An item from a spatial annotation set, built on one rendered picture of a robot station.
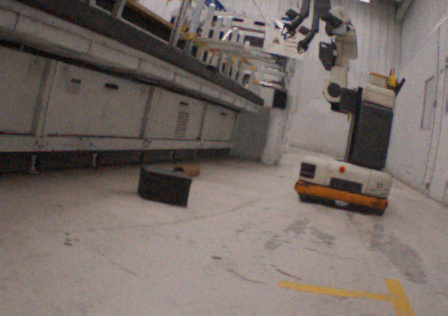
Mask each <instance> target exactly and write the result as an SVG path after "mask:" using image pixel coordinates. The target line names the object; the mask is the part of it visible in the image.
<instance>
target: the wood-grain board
mask: <svg viewBox="0 0 448 316"><path fill-rule="evenodd" d="M124 6H126V7H129V9H132V10H134V11H135V12H137V13H139V14H140V15H142V16H144V17H145V18H148V20H151V21H152V22H154V23H155V24H158V25H160V27H163V28H164V29H167V31H169V32H172V29H173V26H174V25H173V24H172V23H169V22H168V21H167V20H165V19H164V18H161V17H160V15H157V14H156V13H154V12H153V11H151V10H150V9H148V8H146V7H145V6H142V4H140V3H138V2H137V1H134V2H125V5H124Z"/></svg>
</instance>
